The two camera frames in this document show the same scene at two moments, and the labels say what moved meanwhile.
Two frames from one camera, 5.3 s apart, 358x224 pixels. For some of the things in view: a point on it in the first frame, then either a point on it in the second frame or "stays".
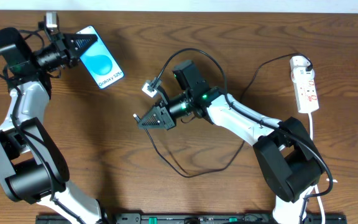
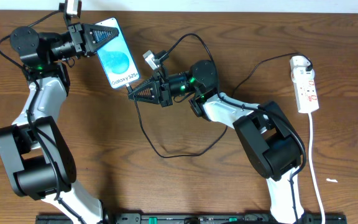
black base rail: x=196 y=218 stays
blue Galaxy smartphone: x=103 y=69 -> x=117 y=59
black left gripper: x=63 y=50 -> x=77 y=38
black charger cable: x=309 y=68 -> x=232 y=96
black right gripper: x=165 y=114 -> x=163 y=90
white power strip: x=302 y=80 stays
